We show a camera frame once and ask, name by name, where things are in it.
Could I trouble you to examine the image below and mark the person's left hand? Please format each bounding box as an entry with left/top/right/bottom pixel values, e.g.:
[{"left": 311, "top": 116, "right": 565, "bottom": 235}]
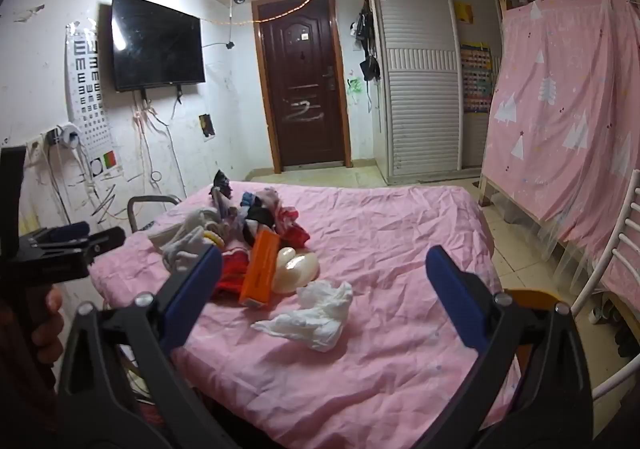
[{"left": 31, "top": 288, "right": 66, "bottom": 364}]

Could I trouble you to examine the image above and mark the colourful grid wall chart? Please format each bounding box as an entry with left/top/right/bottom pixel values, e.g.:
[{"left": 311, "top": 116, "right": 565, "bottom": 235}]
[{"left": 460, "top": 43, "right": 493, "bottom": 115}]

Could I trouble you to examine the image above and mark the cream plastic shell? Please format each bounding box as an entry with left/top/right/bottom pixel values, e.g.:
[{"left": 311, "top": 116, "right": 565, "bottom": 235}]
[{"left": 272, "top": 247, "right": 321, "bottom": 293}]

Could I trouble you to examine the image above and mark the pink bedsheet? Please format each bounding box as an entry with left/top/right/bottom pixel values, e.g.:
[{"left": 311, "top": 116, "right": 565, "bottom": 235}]
[{"left": 90, "top": 182, "right": 523, "bottom": 449}]

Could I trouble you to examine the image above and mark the red cloth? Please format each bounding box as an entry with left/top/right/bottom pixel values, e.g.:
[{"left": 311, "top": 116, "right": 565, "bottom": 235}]
[{"left": 210, "top": 251, "right": 251, "bottom": 302}]

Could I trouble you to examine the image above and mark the white eye chart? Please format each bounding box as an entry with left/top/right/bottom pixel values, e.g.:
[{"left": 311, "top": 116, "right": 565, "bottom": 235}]
[{"left": 65, "top": 24, "right": 123, "bottom": 177}]

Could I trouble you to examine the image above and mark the black wall television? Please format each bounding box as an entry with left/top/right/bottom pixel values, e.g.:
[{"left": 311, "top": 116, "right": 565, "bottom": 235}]
[{"left": 110, "top": 0, "right": 207, "bottom": 93}]

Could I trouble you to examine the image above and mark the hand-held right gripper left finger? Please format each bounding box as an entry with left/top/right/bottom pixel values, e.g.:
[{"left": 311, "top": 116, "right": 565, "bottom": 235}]
[{"left": 56, "top": 244, "right": 223, "bottom": 449}]

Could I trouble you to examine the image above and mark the white metal chair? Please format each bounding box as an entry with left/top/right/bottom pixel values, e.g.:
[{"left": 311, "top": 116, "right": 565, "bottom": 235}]
[{"left": 570, "top": 199, "right": 640, "bottom": 402}]

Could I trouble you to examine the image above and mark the white tissue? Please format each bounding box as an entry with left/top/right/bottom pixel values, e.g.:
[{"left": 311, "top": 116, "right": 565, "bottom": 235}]
[{"left": 250, "top": 280, "right": 354, "bottom": 353}]

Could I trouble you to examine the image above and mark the row of shoes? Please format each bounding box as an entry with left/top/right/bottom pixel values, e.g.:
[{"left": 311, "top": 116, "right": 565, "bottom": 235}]
[{"left": 587, "top": 301, "right": 640, "bottom": 360}]

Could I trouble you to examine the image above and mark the white wall socket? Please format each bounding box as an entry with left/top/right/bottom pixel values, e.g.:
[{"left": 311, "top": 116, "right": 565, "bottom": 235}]
[{"left": 25, "top": 134, "right": 48, "bottom": 167}]

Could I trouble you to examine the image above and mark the television power cable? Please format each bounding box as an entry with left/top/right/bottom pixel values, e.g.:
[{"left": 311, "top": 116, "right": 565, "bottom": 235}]
[{"left": 132, "top": 89, "right": 191, "bottom": 200}]

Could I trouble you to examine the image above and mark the dark brown door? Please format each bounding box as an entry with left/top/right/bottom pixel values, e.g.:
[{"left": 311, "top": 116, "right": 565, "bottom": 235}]
[{"left": 251, "top": 0, "right": 352, "bottom": 173}]

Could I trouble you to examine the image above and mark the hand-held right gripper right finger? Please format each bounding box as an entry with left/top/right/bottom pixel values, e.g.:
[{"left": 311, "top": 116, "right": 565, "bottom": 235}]
[{"left": 425, "top": 245, "right": 593, "bottom": 449}]

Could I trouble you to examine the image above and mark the pile of assorted socks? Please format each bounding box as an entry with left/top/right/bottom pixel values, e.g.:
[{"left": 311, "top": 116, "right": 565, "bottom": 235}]
[{"left": 148, "top": 169, "right": 310, "bottom": 275}]

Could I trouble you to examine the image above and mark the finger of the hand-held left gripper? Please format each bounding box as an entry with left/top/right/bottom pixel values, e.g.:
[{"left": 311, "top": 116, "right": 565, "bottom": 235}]
[
  {"left": 29, "top": 223, "right": 92, "bottom": 250},
  {"left": 50, "top": 227, "right": 127, "bottom": 275}
]

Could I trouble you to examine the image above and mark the white tulle bed skirt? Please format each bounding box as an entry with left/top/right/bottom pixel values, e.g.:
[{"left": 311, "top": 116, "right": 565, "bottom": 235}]
[{"left": 525, "top": 219, "right": 576, "bottom": 280}]

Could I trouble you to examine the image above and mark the white louvered wardrobe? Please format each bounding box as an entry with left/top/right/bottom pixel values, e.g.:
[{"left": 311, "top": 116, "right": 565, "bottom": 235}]
[{"left": 369, "top": 0, "right": 506, "bottom": 185}]

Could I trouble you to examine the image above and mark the string light wire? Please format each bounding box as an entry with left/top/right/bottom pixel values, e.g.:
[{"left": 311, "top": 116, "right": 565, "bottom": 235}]
[{"left": 200, "top": 0, "right": 331, "bottom": 25}]

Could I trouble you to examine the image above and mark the grey metal chair back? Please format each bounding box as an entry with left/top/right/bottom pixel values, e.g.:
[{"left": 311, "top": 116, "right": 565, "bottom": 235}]
[{"left": 126, "top": 195, "right": 182, "bottom": 235}]

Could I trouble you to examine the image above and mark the white plug adapter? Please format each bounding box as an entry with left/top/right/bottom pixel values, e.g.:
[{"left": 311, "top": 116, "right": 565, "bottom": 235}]
[{"left": 47, "top": 124, "right": 83, "bottom": 147}]

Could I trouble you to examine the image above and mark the orange box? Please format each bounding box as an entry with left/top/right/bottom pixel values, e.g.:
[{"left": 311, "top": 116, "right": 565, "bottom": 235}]
[{"left": 238, "top": 229, "right": 279, "bottom": 308}]

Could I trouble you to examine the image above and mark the pink tree-print curtain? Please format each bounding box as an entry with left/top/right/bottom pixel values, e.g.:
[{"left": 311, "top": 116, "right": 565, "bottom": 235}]
[{"left": 480, "top": 0, "right": 640, "bottom": 310}]

